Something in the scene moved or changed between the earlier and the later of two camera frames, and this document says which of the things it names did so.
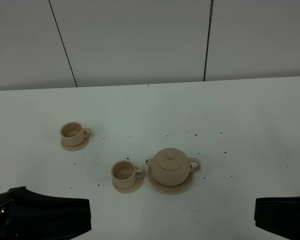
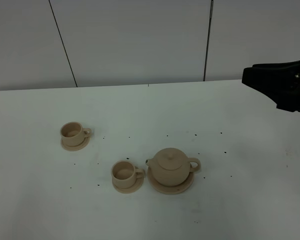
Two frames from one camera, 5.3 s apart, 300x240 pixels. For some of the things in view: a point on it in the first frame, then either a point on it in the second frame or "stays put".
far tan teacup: [73, 134] stays put
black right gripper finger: [287, 206] to [280, 82]
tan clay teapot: [171, 166] stays put
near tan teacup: [124, 173] stays put
